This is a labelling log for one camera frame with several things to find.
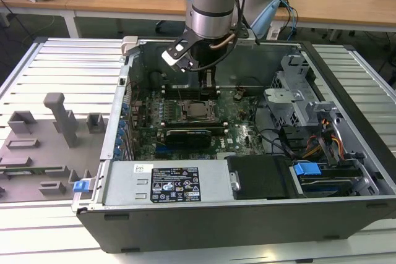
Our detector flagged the green motherboard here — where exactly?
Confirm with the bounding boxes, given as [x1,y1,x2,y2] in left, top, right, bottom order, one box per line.
[128,89,273,160]

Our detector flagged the grey parts rack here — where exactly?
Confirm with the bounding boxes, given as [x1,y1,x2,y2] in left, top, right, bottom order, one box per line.
[0,92,109,203]

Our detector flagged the black plastic shroud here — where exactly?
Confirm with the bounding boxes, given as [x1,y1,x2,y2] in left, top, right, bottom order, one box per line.
[225,155,298,200]

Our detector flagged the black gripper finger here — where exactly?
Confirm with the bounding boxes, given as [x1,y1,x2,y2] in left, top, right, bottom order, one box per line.
[200,70,209,98]
[209,70,218,98]

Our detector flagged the green RAM stick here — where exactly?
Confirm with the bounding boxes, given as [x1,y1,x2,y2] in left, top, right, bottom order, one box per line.
[0,167,64,176]

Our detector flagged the orange yellow power wires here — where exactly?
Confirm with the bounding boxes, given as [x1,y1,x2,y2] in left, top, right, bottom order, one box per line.
[306,118,344,160]

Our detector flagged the small white box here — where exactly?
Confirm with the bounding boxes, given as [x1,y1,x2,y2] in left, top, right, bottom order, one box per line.
[267,25,281,40]

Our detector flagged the black graphics card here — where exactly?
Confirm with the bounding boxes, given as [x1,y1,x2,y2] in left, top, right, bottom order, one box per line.
[165,129,213,153]

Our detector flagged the grey case handle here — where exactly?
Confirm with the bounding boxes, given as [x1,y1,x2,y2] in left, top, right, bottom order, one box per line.
[121,36,139,56]

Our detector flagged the metal disk bay cage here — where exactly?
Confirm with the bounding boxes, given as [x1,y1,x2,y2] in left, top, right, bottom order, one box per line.
[262,53,319,129]

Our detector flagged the black open PC case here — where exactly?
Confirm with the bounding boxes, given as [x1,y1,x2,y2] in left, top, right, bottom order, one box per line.
[71,36,396,254]

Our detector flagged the blue cable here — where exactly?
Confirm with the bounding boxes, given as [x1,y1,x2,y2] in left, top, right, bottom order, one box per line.
[278,0,298,41]

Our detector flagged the blue case latch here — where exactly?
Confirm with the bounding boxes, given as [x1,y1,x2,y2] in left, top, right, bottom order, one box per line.
[73,180,88,194]

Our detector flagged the metal socket cover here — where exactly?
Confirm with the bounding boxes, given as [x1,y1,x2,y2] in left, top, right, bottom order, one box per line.
[181,100,217,122]

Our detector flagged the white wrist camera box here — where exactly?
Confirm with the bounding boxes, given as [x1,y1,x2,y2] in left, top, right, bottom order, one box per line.
[160,35,199,73]

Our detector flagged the silver power supply with label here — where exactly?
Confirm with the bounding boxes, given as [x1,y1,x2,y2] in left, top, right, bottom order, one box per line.
[101,160,236,206]

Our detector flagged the black internal cable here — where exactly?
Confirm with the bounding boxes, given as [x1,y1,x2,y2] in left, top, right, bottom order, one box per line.
[256,126,296,156]

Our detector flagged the black RAM slot bank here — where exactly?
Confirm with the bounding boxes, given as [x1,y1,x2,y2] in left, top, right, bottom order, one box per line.
[161,83,222,100]
[162,121,231,137]

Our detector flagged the black office chair base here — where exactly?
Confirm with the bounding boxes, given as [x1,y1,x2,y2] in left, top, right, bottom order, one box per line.
[154,19,174,35]

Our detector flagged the hard disk in blue carrier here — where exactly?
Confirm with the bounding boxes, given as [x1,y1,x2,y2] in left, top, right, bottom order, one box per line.
[290,160,366,198]

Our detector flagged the CPU socket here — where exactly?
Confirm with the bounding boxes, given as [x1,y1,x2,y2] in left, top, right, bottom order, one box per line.
[178,99,219,123]

